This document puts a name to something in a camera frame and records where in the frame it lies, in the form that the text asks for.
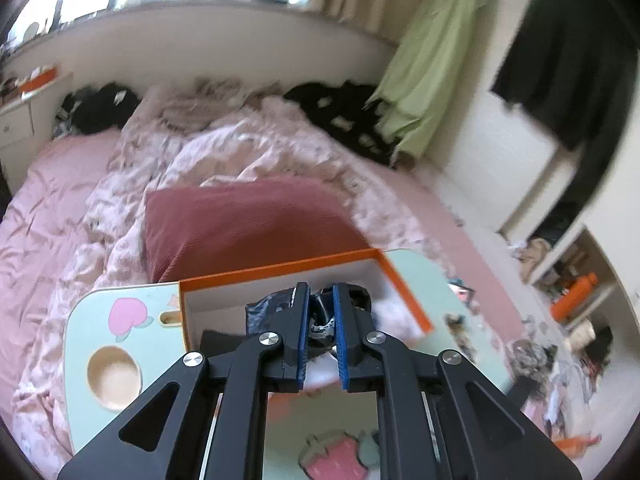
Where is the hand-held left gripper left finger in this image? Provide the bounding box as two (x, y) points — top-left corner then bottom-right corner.
(57, 282), (310, 480)

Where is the white nightstand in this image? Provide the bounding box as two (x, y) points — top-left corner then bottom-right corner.
(0, 72), (76, 148)

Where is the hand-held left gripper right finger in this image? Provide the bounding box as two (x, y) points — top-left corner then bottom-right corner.
(332, 282), (583, 480)

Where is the orange bottle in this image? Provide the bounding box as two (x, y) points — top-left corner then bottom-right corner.
(550, 272), (600, 321)

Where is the orange tissue box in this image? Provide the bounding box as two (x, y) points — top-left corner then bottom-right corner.
(19, 65), (63, 96)

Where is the light green hanging garment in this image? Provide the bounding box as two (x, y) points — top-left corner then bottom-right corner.
(367, 0), (501, 158)

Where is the white slatted cabinet door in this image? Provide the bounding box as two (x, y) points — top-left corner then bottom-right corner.
(440, 85), (583, 233)

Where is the black hanging garment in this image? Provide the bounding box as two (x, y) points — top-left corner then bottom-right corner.
(492, 0), (626, 221)

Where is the white shelf unit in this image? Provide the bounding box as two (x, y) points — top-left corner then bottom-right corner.
(527, 222), (631, 331)

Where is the dark pink pillow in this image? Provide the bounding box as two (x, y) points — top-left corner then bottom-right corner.
(144, 176), (373, 283)

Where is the black clothes pile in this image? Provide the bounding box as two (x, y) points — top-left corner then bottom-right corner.
(55, 82), (143, 136)
(282, 79), (401, 166)

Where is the orange cardboard box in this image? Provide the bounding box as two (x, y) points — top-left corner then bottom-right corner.
(178, 249), (435, 356)

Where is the black lace-trimmed garment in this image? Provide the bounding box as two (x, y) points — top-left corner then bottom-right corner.
(245, 282), (373, 356)

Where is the mint green cartoon lap desktop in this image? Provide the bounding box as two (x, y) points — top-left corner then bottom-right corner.
(65, 247), (521, 480)

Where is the crumpled beige cloth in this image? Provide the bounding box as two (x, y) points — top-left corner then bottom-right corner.
(165, 75), (281, 111)

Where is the pink bed sheet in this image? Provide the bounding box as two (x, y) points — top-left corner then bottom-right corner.
(0, 130), (536, 426)

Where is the scattered clothes heap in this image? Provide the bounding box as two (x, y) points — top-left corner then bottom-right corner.
(505, 310), (616, 441)

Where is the pink floral blanket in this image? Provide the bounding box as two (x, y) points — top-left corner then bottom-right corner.
(12, 85), (451, 461)

